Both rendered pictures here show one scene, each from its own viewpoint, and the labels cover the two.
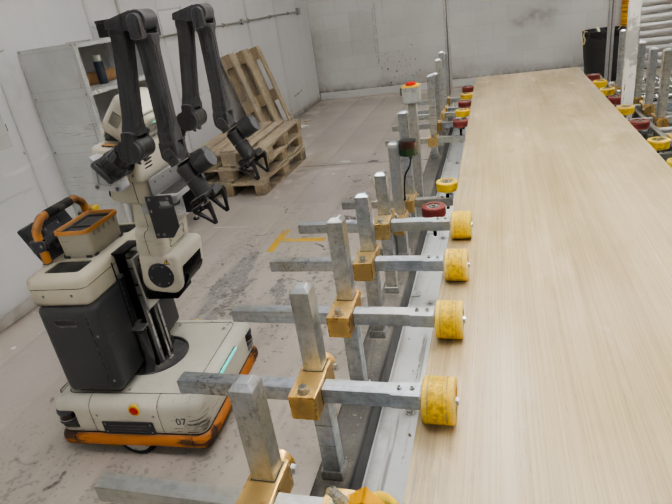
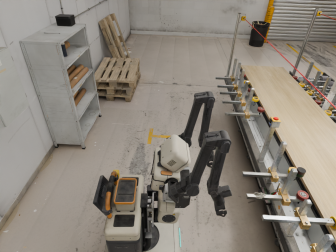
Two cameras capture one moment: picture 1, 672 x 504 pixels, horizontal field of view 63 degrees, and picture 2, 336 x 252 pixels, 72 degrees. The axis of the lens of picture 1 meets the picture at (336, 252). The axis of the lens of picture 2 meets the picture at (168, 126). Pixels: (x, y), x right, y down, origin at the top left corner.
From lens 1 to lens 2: 1.55 m
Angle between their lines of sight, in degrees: 18
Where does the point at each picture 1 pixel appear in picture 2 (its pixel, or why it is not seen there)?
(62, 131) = (45, 85)
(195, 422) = not seen: outside the picture
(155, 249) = (170, 210)
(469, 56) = (201, 23)
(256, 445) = not seen: outside the picture
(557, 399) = not seen: outside the picture
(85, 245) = (131, 207)
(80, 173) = (53, 106)
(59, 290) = (124, 236)
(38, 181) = (32, 112)
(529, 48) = (227, 23)
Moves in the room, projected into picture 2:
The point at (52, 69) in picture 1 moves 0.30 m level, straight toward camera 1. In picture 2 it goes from (43, 54) to (51, 62)
